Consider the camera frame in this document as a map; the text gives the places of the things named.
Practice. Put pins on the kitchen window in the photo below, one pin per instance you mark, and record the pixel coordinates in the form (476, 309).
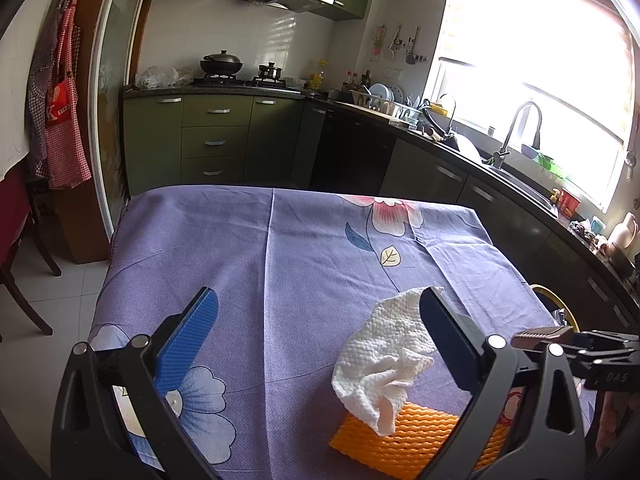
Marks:
(540, 45)

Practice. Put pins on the steel kitchen faucet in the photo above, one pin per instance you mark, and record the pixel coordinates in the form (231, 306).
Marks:
(515, 125)

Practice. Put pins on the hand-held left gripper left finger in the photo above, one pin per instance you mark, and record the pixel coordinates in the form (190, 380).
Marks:
(187, 340)

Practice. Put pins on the red container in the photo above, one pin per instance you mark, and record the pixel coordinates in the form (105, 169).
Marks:
(569, 202)

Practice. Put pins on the purple floral tablecloth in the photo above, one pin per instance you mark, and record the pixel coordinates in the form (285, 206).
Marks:
(280, 270)

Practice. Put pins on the clear plastic bag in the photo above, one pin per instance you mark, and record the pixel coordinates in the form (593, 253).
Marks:
(155, 77)

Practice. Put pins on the yellow oil bottle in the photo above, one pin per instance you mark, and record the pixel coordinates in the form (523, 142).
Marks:
(320, 77)

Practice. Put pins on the white jug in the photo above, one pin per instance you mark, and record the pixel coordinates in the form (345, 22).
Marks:
(624, 232)

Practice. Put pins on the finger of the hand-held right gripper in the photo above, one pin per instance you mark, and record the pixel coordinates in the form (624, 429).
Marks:
(542, 335)

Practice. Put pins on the gas stove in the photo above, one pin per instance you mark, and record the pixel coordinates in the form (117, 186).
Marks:
(240, 82)

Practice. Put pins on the black wok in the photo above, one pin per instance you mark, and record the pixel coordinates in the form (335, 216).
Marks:
(221, 64)

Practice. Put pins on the dish rack with dishes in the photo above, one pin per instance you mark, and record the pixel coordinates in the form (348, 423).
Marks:
(382, 100)

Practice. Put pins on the white paper towel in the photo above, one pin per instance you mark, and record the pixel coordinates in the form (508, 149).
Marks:
(380, 350)

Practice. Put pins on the hanging kitchen utensils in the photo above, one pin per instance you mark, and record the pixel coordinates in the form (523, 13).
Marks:
(407, 45)

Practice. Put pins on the dark wooden chair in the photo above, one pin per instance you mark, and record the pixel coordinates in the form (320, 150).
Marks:
(22, 240)

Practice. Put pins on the orange foam net sleeve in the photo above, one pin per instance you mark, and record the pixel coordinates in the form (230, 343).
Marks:
(425, 442)

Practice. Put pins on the red checked apron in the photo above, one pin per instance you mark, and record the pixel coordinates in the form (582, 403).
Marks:
(65, 125)

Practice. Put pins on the black dishwasher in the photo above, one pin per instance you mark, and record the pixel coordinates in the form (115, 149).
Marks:
(350, 152)

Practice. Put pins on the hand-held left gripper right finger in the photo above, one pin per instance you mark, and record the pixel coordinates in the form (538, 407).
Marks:
(447, 340)

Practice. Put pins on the yellow-rimmed blue waste bin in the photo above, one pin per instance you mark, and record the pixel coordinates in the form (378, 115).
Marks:
(544, 288)

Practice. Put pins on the green kitchen cabinets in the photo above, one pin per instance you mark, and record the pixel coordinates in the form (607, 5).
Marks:
(215, 140)

